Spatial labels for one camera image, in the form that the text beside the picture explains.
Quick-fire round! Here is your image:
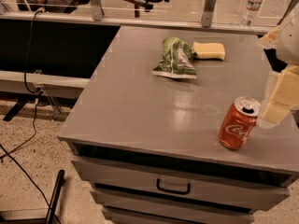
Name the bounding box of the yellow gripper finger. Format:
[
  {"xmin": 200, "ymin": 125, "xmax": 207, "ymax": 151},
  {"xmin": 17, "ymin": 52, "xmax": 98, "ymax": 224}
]
[
  {"xmin": 259, "ymin": 64, "xmax": 299, "ymax": 129},
  {"xmin": 256, "ymin": 26, "xmax": 278, "ymax": 49}
]

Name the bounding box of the green jalapeno chip bag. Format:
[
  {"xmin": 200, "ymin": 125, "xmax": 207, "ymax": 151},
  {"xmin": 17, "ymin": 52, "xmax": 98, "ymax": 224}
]
[{"xmin": 152, "ymin": 37, "xmax": 197, "ymax": 79}]

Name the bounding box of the orange coke can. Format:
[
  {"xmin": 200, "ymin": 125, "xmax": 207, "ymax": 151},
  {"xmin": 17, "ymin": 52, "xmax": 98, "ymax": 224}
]
[{"xmin": 218, "ymin": 96, "xmax": 260, "ymax": 150}]

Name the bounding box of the clear plastic water bottle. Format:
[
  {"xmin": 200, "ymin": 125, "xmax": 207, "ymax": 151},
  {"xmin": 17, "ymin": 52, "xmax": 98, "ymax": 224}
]
[{"xmin": 240, "ymin": 0, "xmax": 263, "ymax": 28}]

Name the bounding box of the yellow sponge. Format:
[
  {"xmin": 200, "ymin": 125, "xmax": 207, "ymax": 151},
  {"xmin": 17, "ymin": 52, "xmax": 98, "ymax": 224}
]
[{"xmin": 193, "ymin": 42, "xmax": 225, "ymax": 60}]

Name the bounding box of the grey drawer cabinet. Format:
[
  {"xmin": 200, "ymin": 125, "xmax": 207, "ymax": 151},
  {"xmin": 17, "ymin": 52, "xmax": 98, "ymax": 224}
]
[{"xmin": 59, "ymin": 26, "xmax": 299, "ymax": 224}]

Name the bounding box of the black metal stand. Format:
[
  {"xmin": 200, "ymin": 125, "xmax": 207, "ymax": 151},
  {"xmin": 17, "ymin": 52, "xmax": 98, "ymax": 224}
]
[{"xmin": 0, "ymin": 170, "xmax": 65, "ymax": 224}]

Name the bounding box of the metal bracket post middle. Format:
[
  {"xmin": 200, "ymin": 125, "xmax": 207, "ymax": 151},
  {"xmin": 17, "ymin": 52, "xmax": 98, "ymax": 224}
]
[{"xmin": 201, "ymin": 0, "xmax": 217, "ymax": 28}]

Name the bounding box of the metal bracket post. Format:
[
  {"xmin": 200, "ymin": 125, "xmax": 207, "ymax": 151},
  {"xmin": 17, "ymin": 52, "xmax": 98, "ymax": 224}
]
[
  {"xmin": 90, "ymin": 0, "xmax": 103, "ymax": 21},
  {"xmin": 201, "ymin": 0, "xmax": 217, "ymax": 28}
]

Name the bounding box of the black drawer handle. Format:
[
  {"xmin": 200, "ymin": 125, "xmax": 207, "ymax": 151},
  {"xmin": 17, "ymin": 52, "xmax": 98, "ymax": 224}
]
[{"xmin": 156, "ymin": 178, "xmax": 191, "ymax": 195}]

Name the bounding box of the metal bracket post left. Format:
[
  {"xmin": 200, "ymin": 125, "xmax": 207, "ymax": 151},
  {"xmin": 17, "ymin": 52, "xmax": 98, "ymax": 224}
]
[{"xmin": 90, "ymin": 0, "xmax": 103, "ymax": 21}]

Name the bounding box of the black power cable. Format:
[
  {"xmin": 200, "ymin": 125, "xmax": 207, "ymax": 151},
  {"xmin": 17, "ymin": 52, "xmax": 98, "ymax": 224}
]
[{"xmin": 23, "ymin": 8, "xmax": 45, "ymax": 95}]

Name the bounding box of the black floor cable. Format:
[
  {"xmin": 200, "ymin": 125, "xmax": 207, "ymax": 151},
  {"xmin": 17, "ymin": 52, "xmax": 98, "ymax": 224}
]
[{"xmin": 0, "ymin": 98, "xmax": 62, "ymax": 224}]

